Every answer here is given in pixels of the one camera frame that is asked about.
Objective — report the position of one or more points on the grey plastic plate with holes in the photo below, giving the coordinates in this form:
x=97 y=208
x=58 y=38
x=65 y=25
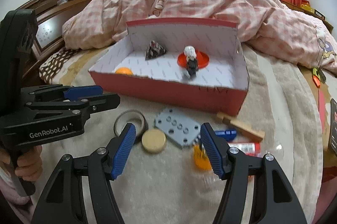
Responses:
x=173 y=124

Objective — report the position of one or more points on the red cardboard box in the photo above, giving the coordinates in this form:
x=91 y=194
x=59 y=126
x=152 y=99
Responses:
x=184 y=97

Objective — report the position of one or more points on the pink checked quilt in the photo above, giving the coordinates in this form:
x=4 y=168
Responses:
x=197 y=3

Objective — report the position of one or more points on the blue plastic clip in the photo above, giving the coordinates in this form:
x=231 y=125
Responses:
x=226 y=133

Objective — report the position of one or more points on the person's left forearm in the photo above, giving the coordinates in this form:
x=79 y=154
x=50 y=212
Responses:
x=10 y=192

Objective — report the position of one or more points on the notched wooden block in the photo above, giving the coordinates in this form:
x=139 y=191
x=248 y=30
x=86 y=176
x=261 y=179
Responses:
x=244 y=128

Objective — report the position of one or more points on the black smartphone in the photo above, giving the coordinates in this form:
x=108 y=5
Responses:
x=333 y=126

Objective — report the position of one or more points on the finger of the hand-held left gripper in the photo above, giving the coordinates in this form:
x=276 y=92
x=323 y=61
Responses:
x=81 y=92
x=105 y=103

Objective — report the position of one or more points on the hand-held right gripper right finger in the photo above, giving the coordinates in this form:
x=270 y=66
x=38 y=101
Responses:
x=213 y=153

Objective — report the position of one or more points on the black white toy figure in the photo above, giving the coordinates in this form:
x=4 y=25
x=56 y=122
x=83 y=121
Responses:
x=191 y=63

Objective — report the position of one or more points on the wooden side desk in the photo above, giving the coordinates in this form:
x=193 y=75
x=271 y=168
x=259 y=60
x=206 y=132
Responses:
x=318 y=14

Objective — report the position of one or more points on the yellow plastic box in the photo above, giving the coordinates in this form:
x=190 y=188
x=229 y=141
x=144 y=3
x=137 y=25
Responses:
x=305 y=5

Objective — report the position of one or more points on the black tape roll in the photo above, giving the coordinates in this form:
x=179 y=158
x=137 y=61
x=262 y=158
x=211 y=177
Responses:
x=118 y=124

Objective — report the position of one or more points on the round beige wooden disc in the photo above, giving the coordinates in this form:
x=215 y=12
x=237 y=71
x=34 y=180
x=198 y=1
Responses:
x=154 y=140

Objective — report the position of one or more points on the clear plastic bottle red label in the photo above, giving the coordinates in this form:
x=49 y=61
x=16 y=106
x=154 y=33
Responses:
x=272 y=150

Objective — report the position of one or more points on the dark patterned triangular pouch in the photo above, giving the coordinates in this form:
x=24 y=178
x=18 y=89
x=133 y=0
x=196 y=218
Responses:
x=155 y=51

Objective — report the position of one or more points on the yellow plastic toy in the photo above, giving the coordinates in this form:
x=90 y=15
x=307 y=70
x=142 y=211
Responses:
x=200 y=160

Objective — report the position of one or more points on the orange plastic cone disc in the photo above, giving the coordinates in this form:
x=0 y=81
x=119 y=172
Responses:
x=204 y=60

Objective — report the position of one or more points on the person's left hand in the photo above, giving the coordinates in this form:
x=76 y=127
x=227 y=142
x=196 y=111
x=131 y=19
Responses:
x=29 y=163

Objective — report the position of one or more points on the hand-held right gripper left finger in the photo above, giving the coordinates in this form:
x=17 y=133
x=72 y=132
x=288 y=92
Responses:
x=123 y=150

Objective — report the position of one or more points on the orange green toy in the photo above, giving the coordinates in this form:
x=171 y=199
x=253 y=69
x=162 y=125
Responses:
x=317 y=79

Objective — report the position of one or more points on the red labelled tube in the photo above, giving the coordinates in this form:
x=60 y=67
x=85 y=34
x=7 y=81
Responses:
x=244 y=147

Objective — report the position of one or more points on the white towel blanket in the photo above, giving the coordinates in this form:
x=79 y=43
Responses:
x=158 y=187

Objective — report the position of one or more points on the orange ball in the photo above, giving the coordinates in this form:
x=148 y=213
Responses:
x=123 y=71

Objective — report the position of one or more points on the brown dotted pillow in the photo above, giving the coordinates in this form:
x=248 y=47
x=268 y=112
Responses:
x=55 y=63

